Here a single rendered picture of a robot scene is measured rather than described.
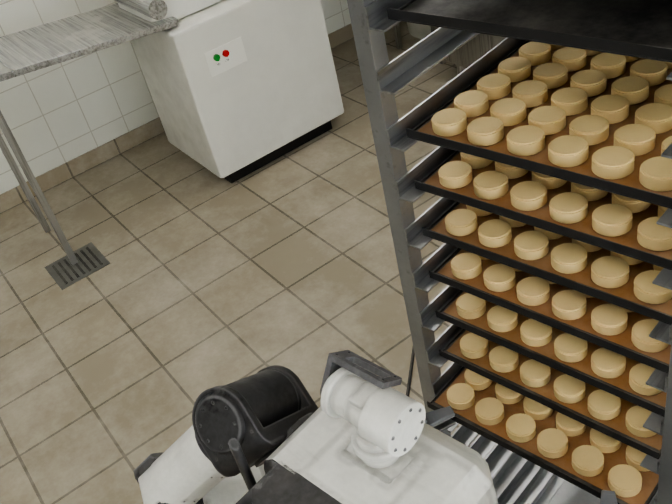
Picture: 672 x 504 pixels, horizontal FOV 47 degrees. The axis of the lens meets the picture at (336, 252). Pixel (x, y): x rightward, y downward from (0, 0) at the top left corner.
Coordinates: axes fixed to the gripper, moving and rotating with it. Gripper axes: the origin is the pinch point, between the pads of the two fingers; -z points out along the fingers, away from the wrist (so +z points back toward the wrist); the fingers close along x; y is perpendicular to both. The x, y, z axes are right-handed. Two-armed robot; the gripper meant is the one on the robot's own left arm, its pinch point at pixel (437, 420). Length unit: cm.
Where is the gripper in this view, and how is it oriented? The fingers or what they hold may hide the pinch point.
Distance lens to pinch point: 143.2
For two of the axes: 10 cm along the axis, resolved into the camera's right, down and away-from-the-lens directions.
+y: -3.0, -5.4, 7.9
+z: -9.4, 3.3, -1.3
